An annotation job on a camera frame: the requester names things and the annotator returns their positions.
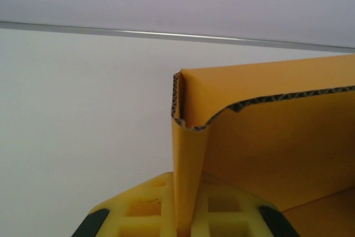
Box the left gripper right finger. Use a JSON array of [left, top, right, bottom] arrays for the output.
[[190, 183, 301, 237]]

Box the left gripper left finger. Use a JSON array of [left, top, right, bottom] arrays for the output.
[[70, 172, 179, 237]]

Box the yellow corrugated cardboard box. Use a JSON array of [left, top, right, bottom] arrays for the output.
[[169, 53, 355, 237]]

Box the aluminium rail along wall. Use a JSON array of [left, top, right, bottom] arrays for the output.
[[0, 20, 355, 53]]

